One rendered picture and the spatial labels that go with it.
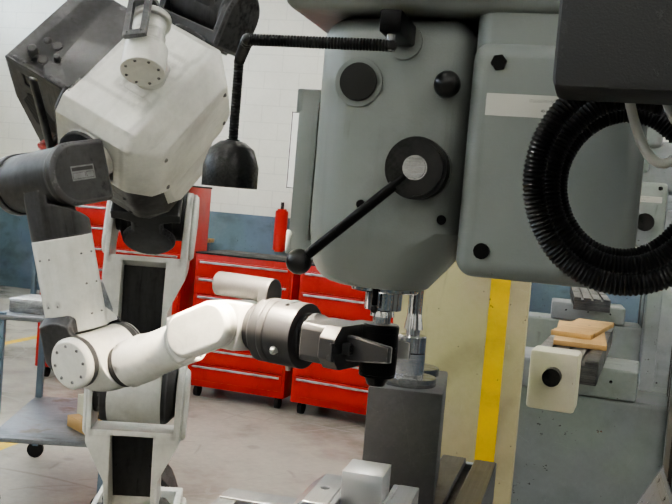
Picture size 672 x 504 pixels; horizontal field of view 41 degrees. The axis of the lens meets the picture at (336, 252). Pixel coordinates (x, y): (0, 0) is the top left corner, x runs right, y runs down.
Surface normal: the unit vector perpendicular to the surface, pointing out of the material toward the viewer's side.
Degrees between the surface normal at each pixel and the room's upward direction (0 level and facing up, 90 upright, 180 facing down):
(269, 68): 90
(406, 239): 108
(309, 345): 90
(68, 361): 97
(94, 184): 80
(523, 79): 90
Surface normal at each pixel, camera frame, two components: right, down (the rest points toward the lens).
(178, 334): -0.50, -0.03
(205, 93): 0.69, 0.01
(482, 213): -0.27, 0.03
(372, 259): -0.28, 0.49
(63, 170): 0.83, -0.08
